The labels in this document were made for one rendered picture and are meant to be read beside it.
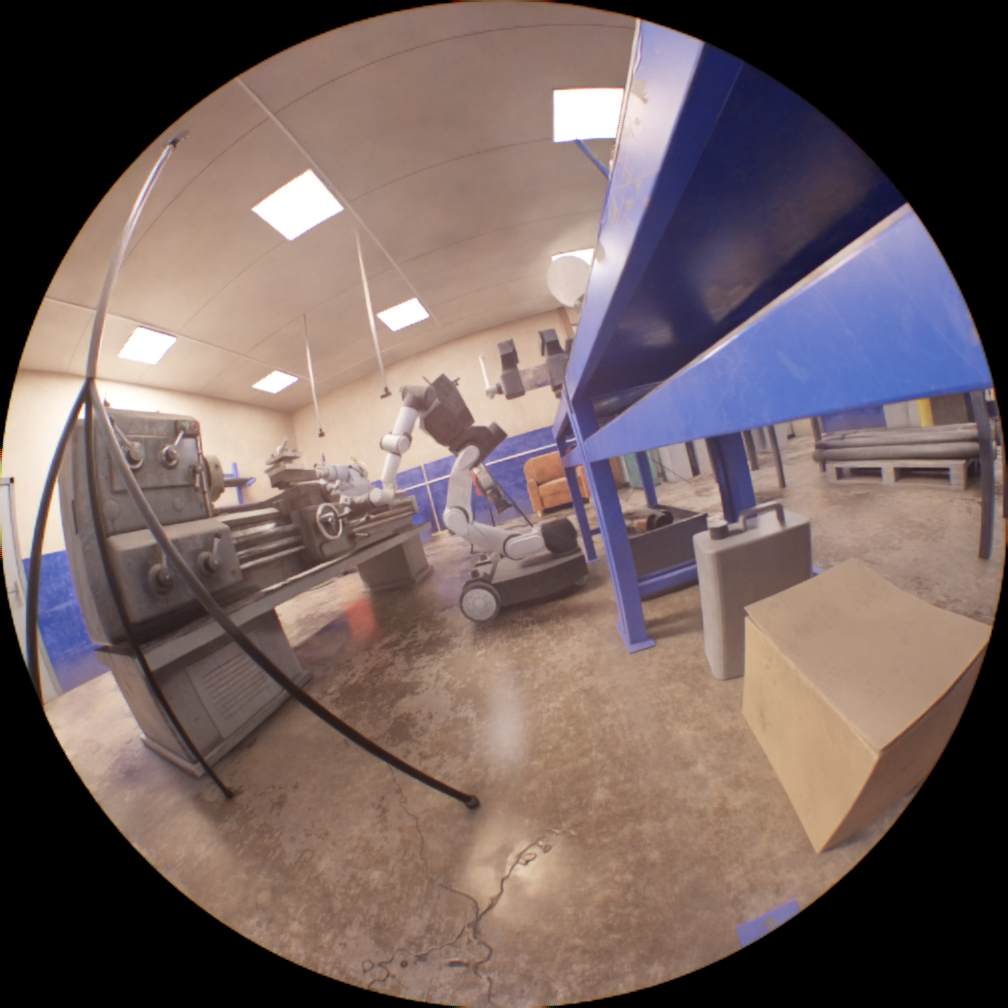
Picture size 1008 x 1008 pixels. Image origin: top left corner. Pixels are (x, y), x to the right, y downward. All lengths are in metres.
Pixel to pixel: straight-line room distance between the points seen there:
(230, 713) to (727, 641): 1.62
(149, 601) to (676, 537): 1.90
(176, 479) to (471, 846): 1.50
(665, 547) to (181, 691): 1.90
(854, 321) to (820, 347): 0.03
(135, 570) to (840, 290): 1.37
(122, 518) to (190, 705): 0.68
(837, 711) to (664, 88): 0.58
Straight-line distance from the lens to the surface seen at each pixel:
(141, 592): 1.26
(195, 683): 1.43
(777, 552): 0.84
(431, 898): 0.73
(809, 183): 0.50
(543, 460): 5.26
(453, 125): 3.21
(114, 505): 1.43
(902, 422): 5.74
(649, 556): 1.40
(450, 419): 1.76
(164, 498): 1.52
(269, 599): 1.55
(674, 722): 0.86
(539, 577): 1.65
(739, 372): 0.24
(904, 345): 0.16
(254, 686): 1.58
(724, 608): 0.84
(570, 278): 4.50
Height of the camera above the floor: 0.62
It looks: 3 degrees down
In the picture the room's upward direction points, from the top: 16 degrees counter-clockwise
